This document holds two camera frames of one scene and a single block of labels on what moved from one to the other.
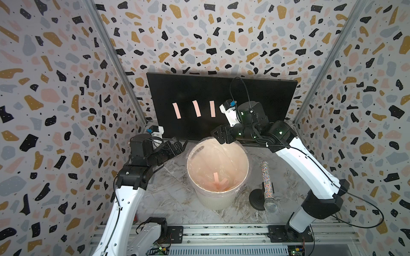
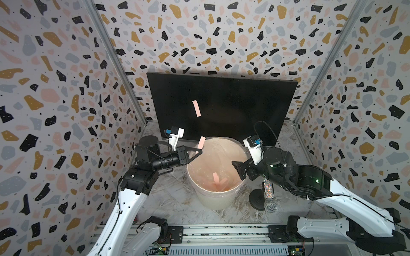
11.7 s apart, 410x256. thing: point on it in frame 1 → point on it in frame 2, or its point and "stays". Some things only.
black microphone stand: [257, 198] stays
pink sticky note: [176, 110] → [201, 142]
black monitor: [187, 106] stays
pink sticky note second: [196, 108] stays
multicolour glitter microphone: [270, 203] stays
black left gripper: [172, 153] → [182, 155]
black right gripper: [222, 134] → [251, 166]
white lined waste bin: [217, 172] stays
